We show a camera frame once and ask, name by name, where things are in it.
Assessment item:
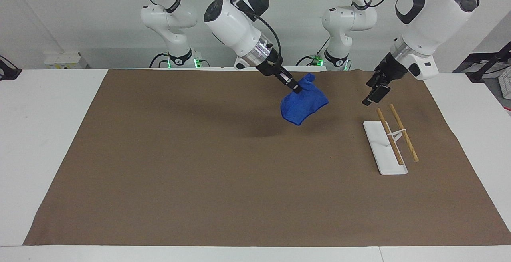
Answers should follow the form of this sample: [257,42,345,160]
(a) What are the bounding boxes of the white box with yellow label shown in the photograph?
[43,51,82,69]

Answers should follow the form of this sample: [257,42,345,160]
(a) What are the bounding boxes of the black stand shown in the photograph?
[467,40,511,83]
[0,54,23,81]

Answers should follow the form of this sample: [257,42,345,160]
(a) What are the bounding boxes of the blue towel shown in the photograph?
[280,73,329,126]

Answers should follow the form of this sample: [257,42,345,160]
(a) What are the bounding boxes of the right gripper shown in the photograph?
[255,49,296,87]

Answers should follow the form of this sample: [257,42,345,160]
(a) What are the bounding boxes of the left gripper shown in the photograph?
[362,52,409,107]

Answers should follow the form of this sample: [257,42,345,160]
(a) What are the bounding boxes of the white rack with wooden rods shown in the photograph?
[362,103,420,175]

